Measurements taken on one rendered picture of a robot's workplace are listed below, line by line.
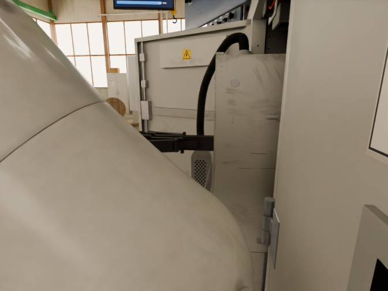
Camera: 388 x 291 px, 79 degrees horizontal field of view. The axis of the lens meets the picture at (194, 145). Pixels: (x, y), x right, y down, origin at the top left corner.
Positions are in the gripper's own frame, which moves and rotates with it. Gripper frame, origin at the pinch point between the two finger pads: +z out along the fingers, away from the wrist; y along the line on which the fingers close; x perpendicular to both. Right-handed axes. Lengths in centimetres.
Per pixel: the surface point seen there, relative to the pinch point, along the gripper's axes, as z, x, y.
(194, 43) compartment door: -9, 29, -58
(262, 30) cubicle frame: 17, 31, -44
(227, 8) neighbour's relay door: 4, 44, -63
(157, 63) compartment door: -30, 23, -71
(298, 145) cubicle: 10.2, 7.6, 32.1
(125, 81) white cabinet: -478, 41, -1036
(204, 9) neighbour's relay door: -8, 49, -82
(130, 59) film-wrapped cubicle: -310, 100, -715
